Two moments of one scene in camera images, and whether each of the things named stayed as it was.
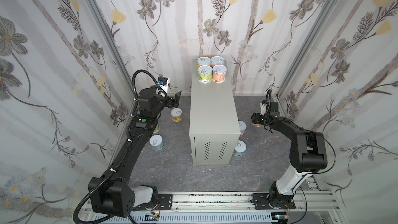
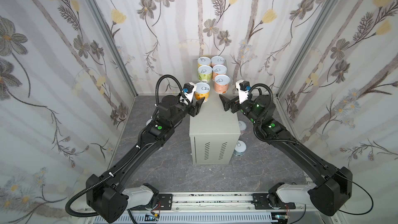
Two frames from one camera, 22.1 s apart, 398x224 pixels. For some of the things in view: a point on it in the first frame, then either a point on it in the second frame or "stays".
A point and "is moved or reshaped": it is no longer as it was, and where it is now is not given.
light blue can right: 240,148 stays
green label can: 204,74 stays
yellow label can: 203,61 stays
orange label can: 176,114 is moved or reshaped
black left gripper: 169,104 → 192,110
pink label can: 217,60 stays
